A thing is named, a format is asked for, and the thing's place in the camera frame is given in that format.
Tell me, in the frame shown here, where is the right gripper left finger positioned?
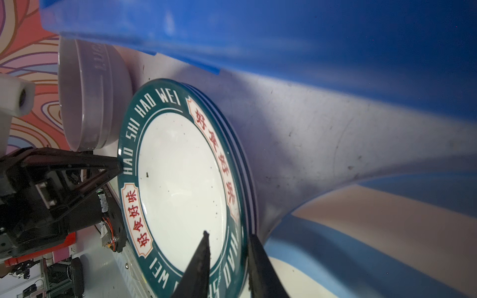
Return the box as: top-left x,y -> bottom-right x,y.
171,231 -> 211,298

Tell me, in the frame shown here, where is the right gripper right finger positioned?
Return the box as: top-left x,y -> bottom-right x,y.
247,234 -> 289,298

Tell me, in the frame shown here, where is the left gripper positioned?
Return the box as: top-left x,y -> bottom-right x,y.
1,147 -> 122,258

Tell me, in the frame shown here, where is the green rim text plate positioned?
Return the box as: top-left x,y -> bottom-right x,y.
118,79 -> 258,298

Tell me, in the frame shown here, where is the blue striped plate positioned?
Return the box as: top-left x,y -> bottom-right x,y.
264,173 -> 477,298

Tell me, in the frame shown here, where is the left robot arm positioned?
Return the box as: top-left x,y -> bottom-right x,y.
1,74 -> 122,260

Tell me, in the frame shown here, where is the blue plastic bin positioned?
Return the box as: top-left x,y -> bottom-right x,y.
39,1 -> 477,121

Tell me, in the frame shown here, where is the lilac bowl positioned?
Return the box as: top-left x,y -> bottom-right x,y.
58,37 -> 133,151

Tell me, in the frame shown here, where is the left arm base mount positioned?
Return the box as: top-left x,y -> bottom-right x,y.
97,184 -> 127,253

